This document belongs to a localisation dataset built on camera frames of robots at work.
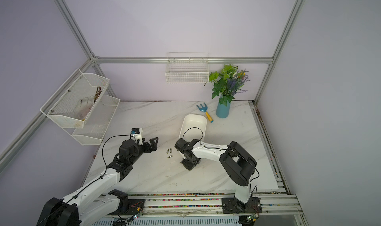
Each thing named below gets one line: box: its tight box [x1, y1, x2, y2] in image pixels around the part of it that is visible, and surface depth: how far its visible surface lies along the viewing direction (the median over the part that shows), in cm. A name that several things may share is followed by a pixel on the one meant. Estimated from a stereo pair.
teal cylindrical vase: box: [215, 100, 231, 119], surface depth 110 cm
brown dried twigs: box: [93, 86, 102, 103], surface depth 83 cm
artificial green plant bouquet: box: [203, 64, 251, 107], surface depth 89 cm
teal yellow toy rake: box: [195, 102, 214, 123], surface depth 117 cm
